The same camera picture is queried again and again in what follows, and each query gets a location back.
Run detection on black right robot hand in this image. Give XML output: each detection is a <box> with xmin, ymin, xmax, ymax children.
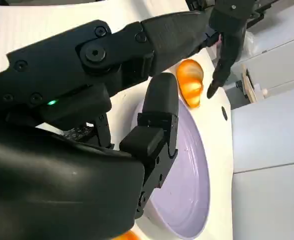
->
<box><xmin>0</xmin><ymin>11</ymin><xmax>214</xmax><ymax>240</ymax></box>

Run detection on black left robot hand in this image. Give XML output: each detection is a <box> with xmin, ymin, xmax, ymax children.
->
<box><xmin>186</xmin><ymin>0</ymin><xmax>265</xmax><ymax>99</ymax></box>

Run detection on orange and white bread roll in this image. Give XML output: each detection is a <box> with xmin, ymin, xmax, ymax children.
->
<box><xmin>118</xmin><ymin>229</ymin><xmax>138</xmax><ymax>240</ymax></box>
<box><xmin>176</xmin><ymin>59</ymin><xmax>204</xmax><ymax>109</ymax></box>

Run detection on grey cabinet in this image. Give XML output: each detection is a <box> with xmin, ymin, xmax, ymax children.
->
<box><xmin>245</xmin><ymin>32</ymin><xmax>294</xmax><ymax>91</ymax></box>

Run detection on beige wooden board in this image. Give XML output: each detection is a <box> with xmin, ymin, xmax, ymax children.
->
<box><xmin>241</xmin><ymin>63</ymin><xmax>260</xmax><ymax>104</ymax></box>

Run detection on grey partition panel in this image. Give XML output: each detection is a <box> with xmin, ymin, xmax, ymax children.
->
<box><xmin>230</xmin><ymin>98</ymin><xmax>294</xmax><ymax>175</ymax></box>
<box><xmin>231</xmin><ymin>162</ymin><xmax>294</xmax><ymax>240</ymax></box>

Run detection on lilac plate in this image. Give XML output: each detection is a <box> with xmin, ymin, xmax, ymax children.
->
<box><xmin>130</xmin><ymin>98</ymin><xmax>211</xmax><ymax>239</ymax></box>

